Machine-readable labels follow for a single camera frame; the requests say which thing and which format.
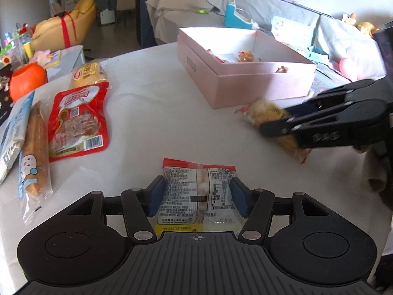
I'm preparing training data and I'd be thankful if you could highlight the dark blue cabinet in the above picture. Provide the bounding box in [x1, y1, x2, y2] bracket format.
[135, 0, 234, 48]

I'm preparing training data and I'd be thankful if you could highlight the small yellow cake wrapper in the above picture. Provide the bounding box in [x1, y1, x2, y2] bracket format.
[235, 98, 312, 164]

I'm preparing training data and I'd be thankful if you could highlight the teal toy machine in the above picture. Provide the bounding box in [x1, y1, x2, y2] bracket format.
[224, 1, 258, 30]

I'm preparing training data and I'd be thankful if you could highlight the yellow lounge chair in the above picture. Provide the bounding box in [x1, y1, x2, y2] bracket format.
[31, 0, 97, 53]

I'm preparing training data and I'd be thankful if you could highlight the brown snack sachet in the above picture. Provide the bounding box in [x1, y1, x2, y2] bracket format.
[236, 50, 261, 63]

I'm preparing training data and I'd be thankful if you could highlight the white blue snack bag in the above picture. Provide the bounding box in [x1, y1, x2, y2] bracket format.
[0, 90, 36, 185]

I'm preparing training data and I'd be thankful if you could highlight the white side table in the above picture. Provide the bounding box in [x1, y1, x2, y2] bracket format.
[40, 45, 85, 82]

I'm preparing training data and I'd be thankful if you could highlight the pink round toy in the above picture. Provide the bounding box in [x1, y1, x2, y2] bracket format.
[338, 58, 387, 80]

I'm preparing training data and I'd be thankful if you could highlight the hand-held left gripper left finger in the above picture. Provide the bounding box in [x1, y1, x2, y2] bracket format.
[61, 175, 168, 244]

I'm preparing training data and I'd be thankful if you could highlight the cluster of colourful toys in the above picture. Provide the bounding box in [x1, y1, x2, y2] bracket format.
[0, 23, 34, 65]

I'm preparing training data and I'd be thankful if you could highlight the clear red-topped cake wrapper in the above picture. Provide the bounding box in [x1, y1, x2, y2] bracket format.
[155, 158, 246, 232]

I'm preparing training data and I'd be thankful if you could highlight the orange pumpkin bucket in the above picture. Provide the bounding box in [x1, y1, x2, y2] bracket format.
[9, 63, 48, 102]

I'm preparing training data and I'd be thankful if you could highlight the red meat snack pouch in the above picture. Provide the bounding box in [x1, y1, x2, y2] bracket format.
[48, 81, 110, 163]

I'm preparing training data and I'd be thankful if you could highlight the yellow beige plush toy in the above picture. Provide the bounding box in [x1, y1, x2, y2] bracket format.
[341, 13, 379, 37]

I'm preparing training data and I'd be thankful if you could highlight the black tree-print packet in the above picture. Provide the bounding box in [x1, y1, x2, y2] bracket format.
[0, 66, 15, 125]

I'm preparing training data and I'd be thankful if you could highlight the white floor appliance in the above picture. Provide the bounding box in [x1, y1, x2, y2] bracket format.
[100, 8, 115, 25]

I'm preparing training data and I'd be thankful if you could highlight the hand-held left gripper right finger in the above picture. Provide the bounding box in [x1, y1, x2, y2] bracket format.
[230, 177, 335, 244]

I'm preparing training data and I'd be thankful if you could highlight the blue white breadstick wrapper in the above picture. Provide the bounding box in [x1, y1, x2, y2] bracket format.
[18, 100, 53, 225]

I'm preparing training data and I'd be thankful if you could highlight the small light blue box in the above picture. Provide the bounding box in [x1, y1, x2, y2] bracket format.
[305, 45, 330, 65]

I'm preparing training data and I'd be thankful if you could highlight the red white snack sachet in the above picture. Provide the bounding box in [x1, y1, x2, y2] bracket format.
[206, 49, 237, 65]

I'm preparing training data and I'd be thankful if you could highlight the pink plush toy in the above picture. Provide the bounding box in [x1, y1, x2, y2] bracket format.
[33, 49, 51, 66]

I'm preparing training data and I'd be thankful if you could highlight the grey covered sofa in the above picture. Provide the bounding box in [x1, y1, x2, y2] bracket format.
[145, 0, 393, 82]

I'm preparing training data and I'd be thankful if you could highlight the red ribbon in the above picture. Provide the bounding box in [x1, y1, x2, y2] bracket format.
[58, 11, 77, 48]

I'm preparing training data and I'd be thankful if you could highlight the yellow notebook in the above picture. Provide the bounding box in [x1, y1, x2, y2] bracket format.
[40, 51, 62, 68]

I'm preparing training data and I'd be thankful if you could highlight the yellow bread bag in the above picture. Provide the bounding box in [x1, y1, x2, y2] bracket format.
[70, 61, 109, 90]

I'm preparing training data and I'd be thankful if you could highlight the pink gift box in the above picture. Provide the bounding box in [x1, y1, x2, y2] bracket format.
[176, 27, 317, 109]

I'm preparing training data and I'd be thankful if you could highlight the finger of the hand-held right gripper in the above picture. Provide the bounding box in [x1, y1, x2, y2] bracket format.
[284, 79, 385, 117]
[259, 101, 391, 136]

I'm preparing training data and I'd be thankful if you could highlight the person's right hand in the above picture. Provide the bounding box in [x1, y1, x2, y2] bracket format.
[353, 145, 393, 203]

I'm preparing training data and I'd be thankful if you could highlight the large light blue cartoon card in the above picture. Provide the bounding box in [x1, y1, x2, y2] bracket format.
[310, 66, 353, 99]

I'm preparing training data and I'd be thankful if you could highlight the white cartoon sticker card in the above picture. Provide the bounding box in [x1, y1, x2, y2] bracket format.
[271, 15, 314, 46]

